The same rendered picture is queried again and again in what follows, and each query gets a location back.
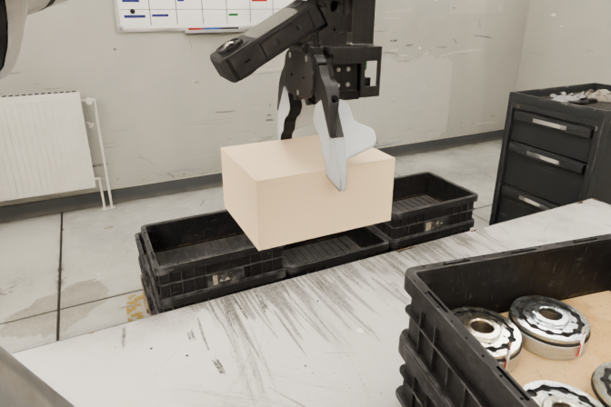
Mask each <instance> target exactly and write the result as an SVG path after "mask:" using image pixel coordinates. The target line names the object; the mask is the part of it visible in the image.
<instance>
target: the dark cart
mask: <svg viewBox="0 0 611 407"><path fill-rule="evenodd" d="M589 89H593V90H594V91H596V90H602V89H606V90H608V91H610V92H611V85H610V84H599V83H590V84H574V85H566V86H558V87H548V88H540V89H532V90H524V91H515V92H510V94H509V99H508V107H507V112H506V122H505V129H504V134H503V140H502V146H501V152H500V157H499V164H498V169H497V175H496V186H495V191H494V197H493V203H492V209H491V214H490V220H489V225H492V224H496V223H502V222H505V221H509V220H513V219H516V218H519V217H523V216H527V215H530V214H533V213H540V212H543V211H546V210H550V209H554V208H557V207H560V206H564V205H568V204H573V203H577V202H581V201H584V200H587V199H591V198H594V199H596V200H598V201H601V202H603V203H606V204H610V205H611V103H609V102H590V103H589V104H570V103H565V102H560V101H556V100H551V99H553V98H551V97H550V95H551V94H556V96H558V95H561V94H558V93H559V92H566V95H569V94H570V93H573V94H578V93H580V94H581V93H582V92H583V91H585V93H586V91H587V90H589Z"/></svg>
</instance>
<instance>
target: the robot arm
mask: <svg viewBox="0 0 611 407"><path fill-rule="evenodd" d="M65 1H68V0H0V80H1V79H2V78H4V77H6V76H7V75H8V73H9V72H10V71H11V70H12V68H13V67H14V66H15V62H16V60H17V57H18V55H19V52H20V49H21V44H22V40H23V35H24V30H25V21H26V17H27V16H28V15H31V14H33V13H36V12H39V11H41V10H44V9H46V8H48V7H51V6H54V5H58V4H61V3H63V2H65ZM375 10H376V0H295V1H294V2H292V3H291V4H289V5H287V6H286V7H284V8H282V9H281V10H279V11H278V12H276V13H275V14H273V15H271V16H269V17H268V18H267V19H266V20H264V21H263V22H261V23H259V24H258V25H256V26H254V27H253V28H251V29H249V30H248V31H246V32H245V33H243V34H242V35H240V36H238V37H235V38H232V39H231V40H229V41H227V42H225V43H224V44H222V45H221V46H219V47H218V48H217V49H216V51H215V52H213V53H212V54H210V60H211V62H212V64H213V65H214V67H215V69H216V71H217V72H218V73H219V75H220V76H222V77H224V78H225V79H226V80H228V81H230V82H232V83H237V82H238V81H241V80H243V79H245V78H247V77H248V76H249V75H251V74H252V73H253V72H255V71H256V69H258V68H259V67H261V66H262V65H264V64H266V63H267V62H269V61H270V60H272V59H273V58H275V57H276V56H278V55H280V54H281V53H283V52H284V51H285V50H286V49H288V48H289V49H288V50H287V52H286V54H285V65H284V67H283V70H282V72H281V75H280V79H279V86H278V99H277V110H278V114H277V128H278V140H285V139H292V134H293V131H294V130H295V129H298V128H300V127H303V126H306V125H308V124H312V123H314V124H315V129H316V131H317V133H318V135H319V138H320V142H321V152H322V155H323V157H324V160H325V164H326V176H327V177H328V179H329V180H330V181H331V182H332V183H333V185H334V186H335V187H336V189H337V190H338V191H339V192H342V191H344V190H345V189H346V160H348V159H350V158H352V157H354V156H356V155H358V154H361V153H362V152H364V151H366V150H368V149H370V148H372V147H373V146H374V145H375V144H376V134H375V131H374V130H373V129H372V128H371V127H368V126H366V125H363V124H359V123H358V122H356V121H355V120H354V118H353V116H352V113H351V110H350V107H349V105H348V103H347V102H346V101H344V100H354V99H359V97H361V98H362V97H372V96H379V90H380V75H381V61H382V46H378V45H374V26H375ZM367 61H377V63H376V85H372V86H370V82H371V77H366V76H365V72H366V66H367ZM0 407H75V406H74V405H73V404H72V403H70V402H69V401H68V400H67V399H66V398H64V397H63V396H62V395H61V394H59V393H58V392H57V391H55V390H54V389H53V388H52V387H51V386H49V385H48V384H47V383H46V382H44V381H43V380H42V379H40V378H39V377H38V376H37V375H36V374H34V373H33V372H32V371H30V370H29V369H28V368H27V367H25V366H24V365H23V364H22V363H21V362H19V361H18V360H17V359H16V358H15V357H14V356H13V355H11V354H10V353H9V352H8V351H6V350H5V349H4V348H3V347H1V346H0Z"/></svg>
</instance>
